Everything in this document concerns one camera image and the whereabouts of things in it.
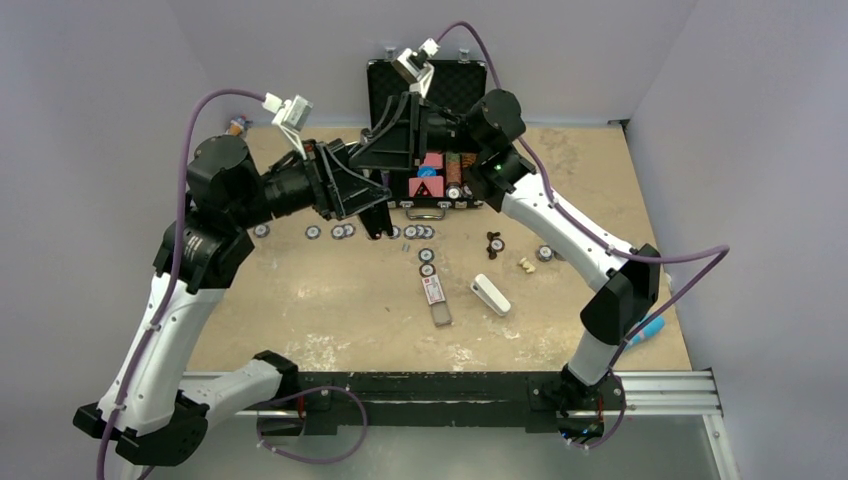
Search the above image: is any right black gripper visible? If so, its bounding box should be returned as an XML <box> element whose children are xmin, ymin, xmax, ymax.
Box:
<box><xmin>343</xmin><ymin>92</ymin><xmax>487</xmax><ymax>172</ymax></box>

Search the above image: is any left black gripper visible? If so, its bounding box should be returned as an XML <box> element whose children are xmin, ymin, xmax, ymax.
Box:
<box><xmin>230</xmin><ymin>137</ymin><xmax>390</xmax><ymax>230</ymax></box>

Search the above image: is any white stapler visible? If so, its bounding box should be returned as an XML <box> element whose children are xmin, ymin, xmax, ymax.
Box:
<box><xmin>470</xmin><ymin>274</ymin><xmax>512</xmax><ymax>317</ymax></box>

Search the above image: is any black stapler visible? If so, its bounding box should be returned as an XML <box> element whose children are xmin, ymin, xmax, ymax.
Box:
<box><xmin>359</xmin><ymin>198</ymin><xmax>394</xmax><ymax>240</ymax></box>

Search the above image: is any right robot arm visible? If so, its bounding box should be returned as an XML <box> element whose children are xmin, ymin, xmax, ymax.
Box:
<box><xmin>349</xmin><ymin>89</ymin><xmax>659</xmax><ymax>411</ymax></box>

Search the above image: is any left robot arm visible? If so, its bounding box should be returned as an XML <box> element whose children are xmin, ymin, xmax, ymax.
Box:
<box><xmin>73</xmin><ymin>135</ymin><xmax>392</xmax><ymax>475</ymax></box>

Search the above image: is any pink card deck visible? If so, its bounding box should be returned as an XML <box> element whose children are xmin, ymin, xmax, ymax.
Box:
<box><xmin>421</xmin><ymin>152</ymin><xmax>444</xmax><ymax>170</ymax></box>

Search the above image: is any red card deck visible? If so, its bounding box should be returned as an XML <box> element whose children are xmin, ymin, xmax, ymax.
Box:
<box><xmin>408</xmin><ymin>176</ymin><xmax>445</xmax><ymax>198</ymax></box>

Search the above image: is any black poker chip case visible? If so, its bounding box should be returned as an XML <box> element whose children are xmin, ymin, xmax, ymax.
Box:
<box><xmin>362</xmin><ymin>60</ymin><xmax>488</xmax><ymax>220</ymax></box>

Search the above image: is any poker chip above staple box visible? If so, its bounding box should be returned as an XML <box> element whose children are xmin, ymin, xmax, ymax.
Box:
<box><xmin>418</xmin><ymin>248</ymin><xmax>435</xmax><ymax>264</ymax></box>

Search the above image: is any poker chip near staple box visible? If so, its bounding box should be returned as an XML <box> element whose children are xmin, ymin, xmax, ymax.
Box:
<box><xmin>419</xmin><ymin>263</ymin><xmax>437</xmax><ymax>278</ymax></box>

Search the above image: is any small orange bottle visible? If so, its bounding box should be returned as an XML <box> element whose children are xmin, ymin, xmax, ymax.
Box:
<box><xmin>225</xmin><ymin>115</ymin><xmax>250</xmax><ymax>137</ymax></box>

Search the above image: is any brown figure toy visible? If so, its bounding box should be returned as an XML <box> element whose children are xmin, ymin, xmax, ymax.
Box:
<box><xmin>486</xmin><ymin>231</ymin><xmax>505</xmax><ymax>260</ymax></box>

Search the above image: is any staple box with clear lid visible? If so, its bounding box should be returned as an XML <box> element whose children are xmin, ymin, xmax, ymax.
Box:
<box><xmin>422</xmin><ymin>275</ymin><xmax>452</xmax><ymax>327</ymax></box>

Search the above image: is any cream small object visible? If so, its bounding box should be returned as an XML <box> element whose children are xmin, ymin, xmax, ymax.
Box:
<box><xmin>518</xmin><ymin>258</ymin><xmax>536</xmax><ymax>274</ymax></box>

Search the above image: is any poker chip right side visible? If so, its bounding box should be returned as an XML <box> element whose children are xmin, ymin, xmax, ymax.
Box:
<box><xmin>536</xmin><ymin>245</ymin><xmax>555</xmax><ymax>262</ymax></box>

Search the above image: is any blue cylinder tool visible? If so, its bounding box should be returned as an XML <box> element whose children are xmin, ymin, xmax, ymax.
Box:
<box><xmin>627</xmin><ymin>316</ymin><xmax>666</xmax><ymax>348</ymax></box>

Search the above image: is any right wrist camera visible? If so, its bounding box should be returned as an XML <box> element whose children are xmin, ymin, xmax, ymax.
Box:
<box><xmin>391</xmin><ymin>38</ymin><xmax>440</xmax><ymax>98</ymax></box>

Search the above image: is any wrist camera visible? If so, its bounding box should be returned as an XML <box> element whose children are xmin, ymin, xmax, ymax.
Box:
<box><xmin>262</xmin><ymin>92</ymin><xmax>313</xmax><ymax>158</ymax></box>
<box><xmin>391</xmin><ymin>38</ymin><xmax>440</xmax><ymax>98</ymax></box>

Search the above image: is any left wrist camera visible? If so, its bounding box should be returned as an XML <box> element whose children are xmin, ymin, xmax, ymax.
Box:
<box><xmin>262</xmin><ymin>92</ymin><xmax>313</xmax><ymax>158</ymax></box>

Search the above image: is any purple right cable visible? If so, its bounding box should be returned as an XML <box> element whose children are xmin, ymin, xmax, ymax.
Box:
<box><xmin>435</xmin><ymin>19</ymin><xmax>731</xmax><ymax>372</ymax></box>

